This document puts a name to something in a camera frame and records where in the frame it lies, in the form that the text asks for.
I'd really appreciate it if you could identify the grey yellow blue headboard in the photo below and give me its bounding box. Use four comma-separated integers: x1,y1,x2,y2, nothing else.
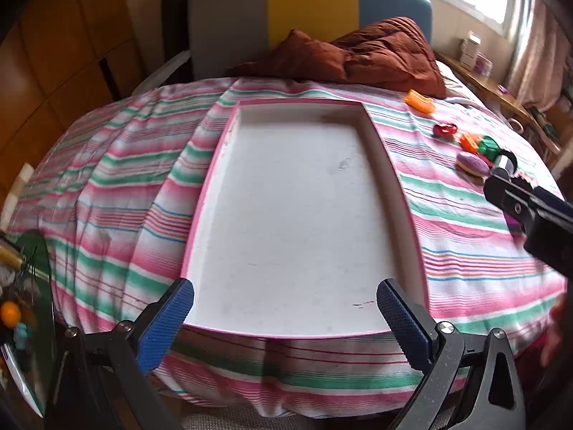
188,0,433,79

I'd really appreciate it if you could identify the black post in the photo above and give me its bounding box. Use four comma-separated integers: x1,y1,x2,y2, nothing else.
161,0,194,86

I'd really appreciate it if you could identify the white box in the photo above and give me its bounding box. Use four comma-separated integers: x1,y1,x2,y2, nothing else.
460,31,482,70

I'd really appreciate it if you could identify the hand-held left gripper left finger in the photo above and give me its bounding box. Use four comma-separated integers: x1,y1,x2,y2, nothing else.
45,278,195,430

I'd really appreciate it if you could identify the green cylinder stand toy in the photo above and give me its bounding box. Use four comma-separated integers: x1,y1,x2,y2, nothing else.
477,137,501,162

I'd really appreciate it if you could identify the yellow-orange slide toy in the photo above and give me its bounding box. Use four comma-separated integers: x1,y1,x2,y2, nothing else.
404,90,436,113

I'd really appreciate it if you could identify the person's right hand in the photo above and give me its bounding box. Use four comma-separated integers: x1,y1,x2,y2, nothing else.
540,296,573,368

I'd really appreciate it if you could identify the wooden wardrobe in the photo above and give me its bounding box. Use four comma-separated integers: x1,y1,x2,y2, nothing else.
0,0,148,207

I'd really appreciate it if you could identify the brown quilt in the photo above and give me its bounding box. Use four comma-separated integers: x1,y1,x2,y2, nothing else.
331,17,448,99

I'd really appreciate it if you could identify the white tray with pink rim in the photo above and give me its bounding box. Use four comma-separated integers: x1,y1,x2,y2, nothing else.
179,99,429,339

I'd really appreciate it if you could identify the orange ball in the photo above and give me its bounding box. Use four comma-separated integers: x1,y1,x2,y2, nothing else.
0,302,21,328

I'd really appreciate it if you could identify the wooden desk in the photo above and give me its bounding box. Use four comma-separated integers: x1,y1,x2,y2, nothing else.
436,51,562,157

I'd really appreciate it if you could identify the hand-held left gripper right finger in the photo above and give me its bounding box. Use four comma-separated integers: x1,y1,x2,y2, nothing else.
377,278,526,430

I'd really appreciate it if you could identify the pink green striped blanket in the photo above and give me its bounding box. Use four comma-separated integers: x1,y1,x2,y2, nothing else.
6,76,567,417

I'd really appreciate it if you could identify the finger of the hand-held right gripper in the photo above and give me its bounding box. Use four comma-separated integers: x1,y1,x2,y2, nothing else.
533,186,573,221
483,173,544,234

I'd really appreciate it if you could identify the grey canister with black base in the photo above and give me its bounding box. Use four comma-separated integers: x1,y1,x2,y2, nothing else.
492,149,519,179

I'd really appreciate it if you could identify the white rail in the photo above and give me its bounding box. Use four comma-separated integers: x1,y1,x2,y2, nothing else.
134,51,191,95

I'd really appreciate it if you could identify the purple embossed oval soap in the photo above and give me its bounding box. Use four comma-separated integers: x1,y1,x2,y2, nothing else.
456,151,492,178

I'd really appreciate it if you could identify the beige curtain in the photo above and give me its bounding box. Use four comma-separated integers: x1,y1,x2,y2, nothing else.
506,0,573,113

